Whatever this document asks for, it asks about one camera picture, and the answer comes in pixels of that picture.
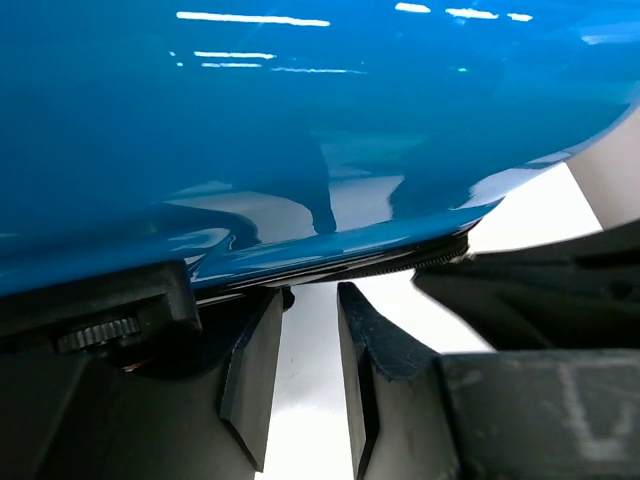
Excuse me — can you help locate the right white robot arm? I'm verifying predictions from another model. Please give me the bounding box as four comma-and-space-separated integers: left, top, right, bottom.
413, 221, 639, 350

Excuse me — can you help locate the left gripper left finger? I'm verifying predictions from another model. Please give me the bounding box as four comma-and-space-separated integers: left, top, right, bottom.
1, 290, 284, 479

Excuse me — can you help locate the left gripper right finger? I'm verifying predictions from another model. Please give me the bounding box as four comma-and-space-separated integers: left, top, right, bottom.
337, 282, 639, 479

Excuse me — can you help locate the blue kids suitcase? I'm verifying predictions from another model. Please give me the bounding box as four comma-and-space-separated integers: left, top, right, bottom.
0, 0, 640, 356

